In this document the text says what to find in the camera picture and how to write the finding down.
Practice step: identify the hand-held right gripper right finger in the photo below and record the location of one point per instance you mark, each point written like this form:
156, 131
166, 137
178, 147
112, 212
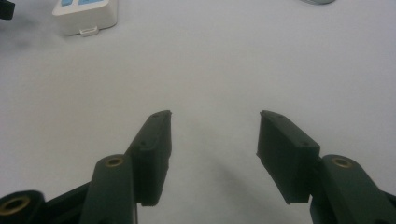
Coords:
289, 161

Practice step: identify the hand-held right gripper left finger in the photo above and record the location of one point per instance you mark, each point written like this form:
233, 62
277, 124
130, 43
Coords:
149, 155

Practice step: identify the white box with blue label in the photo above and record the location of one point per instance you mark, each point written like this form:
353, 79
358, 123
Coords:
85, 14

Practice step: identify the grey round object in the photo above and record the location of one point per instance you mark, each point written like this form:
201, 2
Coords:
317, 1

